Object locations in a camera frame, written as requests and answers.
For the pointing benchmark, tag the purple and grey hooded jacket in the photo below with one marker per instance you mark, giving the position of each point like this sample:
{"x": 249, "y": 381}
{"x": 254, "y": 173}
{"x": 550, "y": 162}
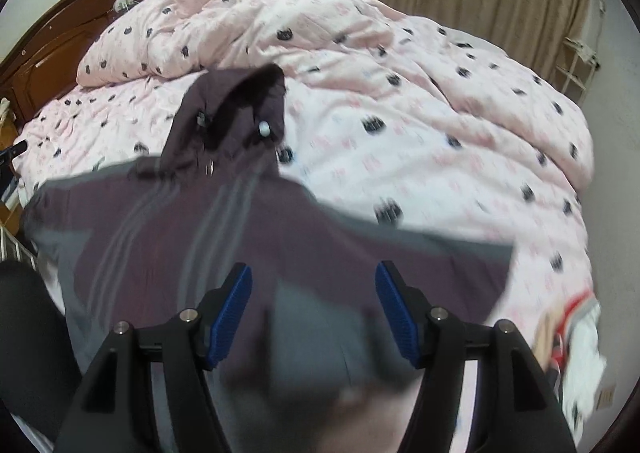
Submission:
{"x": 150, "y": 233}

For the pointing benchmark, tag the small white round object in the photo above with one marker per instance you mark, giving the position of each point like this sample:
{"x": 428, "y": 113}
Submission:
{"x": 124, "y": 4}

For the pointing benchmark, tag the wall socket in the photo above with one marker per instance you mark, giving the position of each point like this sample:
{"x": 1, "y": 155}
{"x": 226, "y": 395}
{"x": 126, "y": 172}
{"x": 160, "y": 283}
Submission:
{"x": 606, "y": 397}

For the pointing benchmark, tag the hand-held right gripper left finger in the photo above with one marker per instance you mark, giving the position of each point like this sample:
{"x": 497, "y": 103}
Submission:
{"x": 232, "y": 318}

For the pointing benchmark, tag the pink printed quilt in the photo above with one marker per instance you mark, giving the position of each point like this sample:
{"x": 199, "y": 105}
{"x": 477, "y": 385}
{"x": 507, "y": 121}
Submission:
{"x": 350, "y": 33}

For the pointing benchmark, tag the pink printed bed sheet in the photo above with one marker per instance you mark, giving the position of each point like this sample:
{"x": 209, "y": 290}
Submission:
{"x": 400, "y": 158}

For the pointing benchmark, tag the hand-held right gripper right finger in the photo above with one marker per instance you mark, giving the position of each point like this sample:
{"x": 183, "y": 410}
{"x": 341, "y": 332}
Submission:
{"x": 395, "y": 318}

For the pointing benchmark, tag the dark wooden headboard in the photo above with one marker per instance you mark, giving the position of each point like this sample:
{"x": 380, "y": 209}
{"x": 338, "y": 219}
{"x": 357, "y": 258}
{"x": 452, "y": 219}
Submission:
{"x": 50, "y": 48}

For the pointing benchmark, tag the red and white folded garment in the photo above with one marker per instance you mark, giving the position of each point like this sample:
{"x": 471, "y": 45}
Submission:
{"x": 585, "y": 348}

